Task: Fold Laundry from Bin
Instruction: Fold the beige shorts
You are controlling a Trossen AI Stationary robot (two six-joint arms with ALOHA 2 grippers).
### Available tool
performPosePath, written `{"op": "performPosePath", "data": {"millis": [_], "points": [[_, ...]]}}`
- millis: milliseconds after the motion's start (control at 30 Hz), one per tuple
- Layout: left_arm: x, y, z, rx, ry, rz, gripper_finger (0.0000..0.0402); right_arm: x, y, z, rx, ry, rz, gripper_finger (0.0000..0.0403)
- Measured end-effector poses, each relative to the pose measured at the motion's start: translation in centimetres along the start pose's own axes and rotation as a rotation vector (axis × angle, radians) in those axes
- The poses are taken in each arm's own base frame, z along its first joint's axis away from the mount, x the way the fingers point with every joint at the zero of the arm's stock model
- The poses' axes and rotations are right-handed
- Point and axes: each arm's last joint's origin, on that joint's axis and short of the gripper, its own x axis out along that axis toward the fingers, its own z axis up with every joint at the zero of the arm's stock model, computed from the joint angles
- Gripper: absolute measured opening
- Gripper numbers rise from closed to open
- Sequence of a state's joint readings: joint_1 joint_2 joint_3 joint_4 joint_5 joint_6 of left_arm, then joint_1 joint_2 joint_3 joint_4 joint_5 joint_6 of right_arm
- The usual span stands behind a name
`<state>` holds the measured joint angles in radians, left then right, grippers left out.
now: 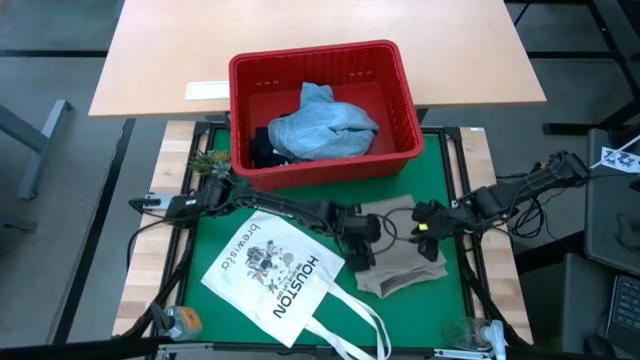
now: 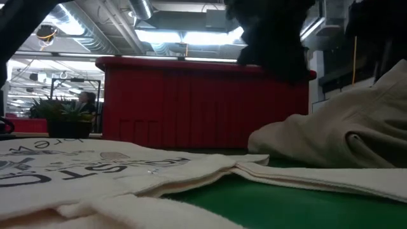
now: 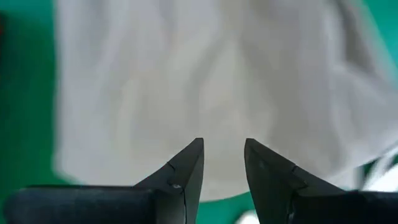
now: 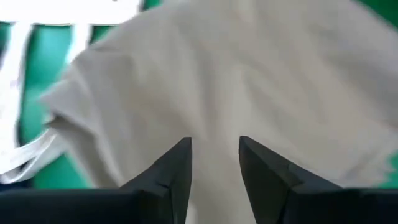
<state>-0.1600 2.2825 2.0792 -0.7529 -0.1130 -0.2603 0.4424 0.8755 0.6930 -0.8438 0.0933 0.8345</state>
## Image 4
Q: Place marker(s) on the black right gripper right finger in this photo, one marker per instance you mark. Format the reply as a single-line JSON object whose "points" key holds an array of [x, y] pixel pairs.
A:
{"points": [[264, 186]]}

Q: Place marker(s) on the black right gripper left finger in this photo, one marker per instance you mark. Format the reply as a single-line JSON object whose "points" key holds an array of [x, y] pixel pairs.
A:
{"points": [[168, 186]]}

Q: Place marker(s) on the cream printed tote bag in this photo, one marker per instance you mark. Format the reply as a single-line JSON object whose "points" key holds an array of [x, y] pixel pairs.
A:
{"points": [[12, 87]]}

